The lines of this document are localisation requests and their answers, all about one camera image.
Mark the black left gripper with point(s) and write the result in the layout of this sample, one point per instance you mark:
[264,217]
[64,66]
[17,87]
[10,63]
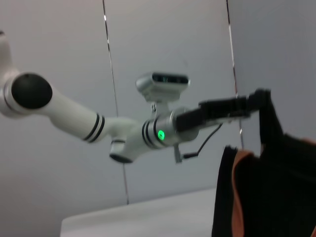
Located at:
[212,113]

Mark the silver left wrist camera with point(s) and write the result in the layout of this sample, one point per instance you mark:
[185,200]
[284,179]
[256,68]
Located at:
[163,85]

